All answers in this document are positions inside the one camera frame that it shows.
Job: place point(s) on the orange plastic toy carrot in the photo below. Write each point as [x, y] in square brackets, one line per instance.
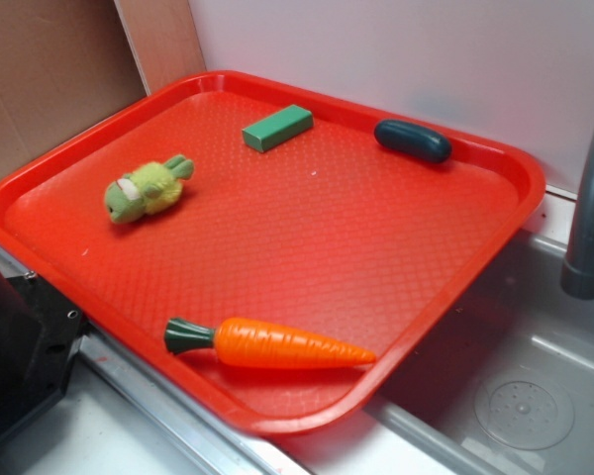
[255, 344]

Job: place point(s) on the red plastic tray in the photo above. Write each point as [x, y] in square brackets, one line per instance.
[328, 232]

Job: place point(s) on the green rectangular block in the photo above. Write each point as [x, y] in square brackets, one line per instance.
[278, 128]

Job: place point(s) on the dark green toy cucumber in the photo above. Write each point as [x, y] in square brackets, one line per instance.
[414, 140]

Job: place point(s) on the green plush frog toy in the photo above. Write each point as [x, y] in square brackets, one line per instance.
[149, 190]

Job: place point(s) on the grey plastic sink basin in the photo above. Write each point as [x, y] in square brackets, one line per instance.
[503, 384]

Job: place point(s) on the brown cardboard panel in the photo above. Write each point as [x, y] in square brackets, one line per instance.
[67, 65]

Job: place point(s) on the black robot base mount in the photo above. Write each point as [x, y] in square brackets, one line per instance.
[39, 336]

